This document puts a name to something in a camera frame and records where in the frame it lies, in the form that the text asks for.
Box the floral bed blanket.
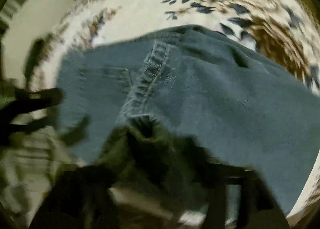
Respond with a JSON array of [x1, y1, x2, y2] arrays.
[[23, 0, 320, 229]]

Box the blue denim jeans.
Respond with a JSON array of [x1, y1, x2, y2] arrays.
[[55, 26, 319, 214]]

